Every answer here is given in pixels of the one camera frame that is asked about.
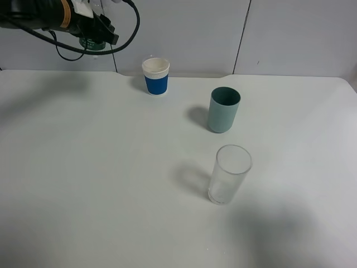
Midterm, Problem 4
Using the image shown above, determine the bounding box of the clear green-label water bottle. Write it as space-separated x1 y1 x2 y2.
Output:
79 37 106 51

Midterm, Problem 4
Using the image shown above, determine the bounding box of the white cup with blue sleeve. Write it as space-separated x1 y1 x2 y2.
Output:
142 57 170 95

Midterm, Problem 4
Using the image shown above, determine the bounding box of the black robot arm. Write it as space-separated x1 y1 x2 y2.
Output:
1 0 119 45

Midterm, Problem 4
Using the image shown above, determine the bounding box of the clear glass tumbler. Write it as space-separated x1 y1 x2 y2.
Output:
208 145 253 205

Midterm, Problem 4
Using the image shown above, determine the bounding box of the black braided cable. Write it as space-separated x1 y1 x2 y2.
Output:
0 0 141 61

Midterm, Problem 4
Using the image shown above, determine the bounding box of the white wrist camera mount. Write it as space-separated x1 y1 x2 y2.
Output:
72 0 94 18

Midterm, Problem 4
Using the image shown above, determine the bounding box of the teal green cup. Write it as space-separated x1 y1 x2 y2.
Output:
208 87 241 133

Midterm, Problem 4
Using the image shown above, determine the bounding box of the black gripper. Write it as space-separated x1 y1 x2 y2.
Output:
41 0 119 45

